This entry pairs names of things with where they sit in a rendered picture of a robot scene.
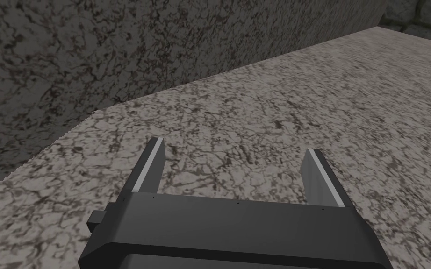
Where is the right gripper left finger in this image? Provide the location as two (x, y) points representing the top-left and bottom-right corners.
(125, 137), (166, 195)

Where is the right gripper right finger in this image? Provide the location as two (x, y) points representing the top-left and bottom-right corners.
(300, 148), (354, 209)

